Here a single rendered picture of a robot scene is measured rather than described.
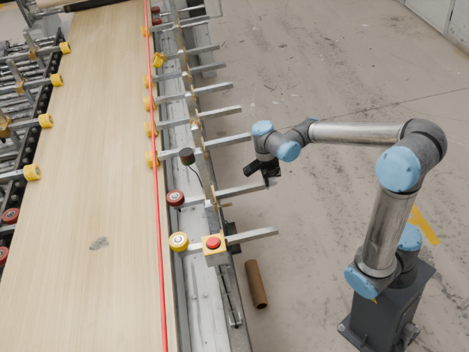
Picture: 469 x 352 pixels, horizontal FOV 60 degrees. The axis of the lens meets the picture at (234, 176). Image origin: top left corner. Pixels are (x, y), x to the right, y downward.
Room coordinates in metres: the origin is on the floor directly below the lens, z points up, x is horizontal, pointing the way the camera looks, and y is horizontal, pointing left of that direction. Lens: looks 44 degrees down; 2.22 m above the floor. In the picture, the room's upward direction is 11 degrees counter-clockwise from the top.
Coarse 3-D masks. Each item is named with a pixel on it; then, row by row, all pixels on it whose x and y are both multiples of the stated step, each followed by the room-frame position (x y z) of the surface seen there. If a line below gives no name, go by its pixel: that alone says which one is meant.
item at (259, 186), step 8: (248, 184) 1.32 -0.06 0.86; (256, 184) 1.31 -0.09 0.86; (264, 184) 1.30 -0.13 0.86; (216, 192) 1.31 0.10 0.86; (224, 192) 1.30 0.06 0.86; (232, 192) 1.29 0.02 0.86; (240, 192) 1.30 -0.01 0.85; (248, 192) 1.30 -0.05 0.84; (184, 200) 1.30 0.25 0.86; (192, 200) 1.29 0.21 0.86; (200, 200) 1.29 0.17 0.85; (176, 208) 1.28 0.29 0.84
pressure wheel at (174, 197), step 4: (172, 192) 1.32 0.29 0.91; (176, 192) 1.32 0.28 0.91; (180, 192) 1.31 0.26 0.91; (168, 196) 1.30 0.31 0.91; (172, 196) 1.29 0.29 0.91; (176, 196) 1.29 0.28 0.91; (180, 196) 1.28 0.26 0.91; (168, 200) 1.27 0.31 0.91; (172, 200) 1.27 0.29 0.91; (176, 200) 1.26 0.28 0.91; (180, 200) 1.26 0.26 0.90; (168, 204) 1.28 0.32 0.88; (172, 204) 1.26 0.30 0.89; (176, 204) 1.26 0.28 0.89; (180, 204) 1.26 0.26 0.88
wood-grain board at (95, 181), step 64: (64, 64) 2.82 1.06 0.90; (128, 64) 2.63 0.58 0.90; (64, 128) 2.01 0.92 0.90; (128, 128) 1.89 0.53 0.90; (64, 192) 1.46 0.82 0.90; (128, 192) 1.38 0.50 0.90; (64, 256) 1.07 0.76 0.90; (128, 256) 1.01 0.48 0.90; (0, 320) 0.83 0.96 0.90; (64, 320) 0.78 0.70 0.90; (128, 320) 0.73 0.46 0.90
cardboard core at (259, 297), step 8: (248, 264) 1.41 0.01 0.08; (256, 264) 1.41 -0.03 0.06; (248, 272) 1.36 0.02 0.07; (256, 272) 1.34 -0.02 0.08; (248, 280) 1.31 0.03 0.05; (256, 280) 1.29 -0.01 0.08; (256, 288) 1.24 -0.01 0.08; (256, 296) 1.19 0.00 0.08; (264, 296) 1.18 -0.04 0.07; (256, 304) 1.15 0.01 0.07; (264, 304) 1.17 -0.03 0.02
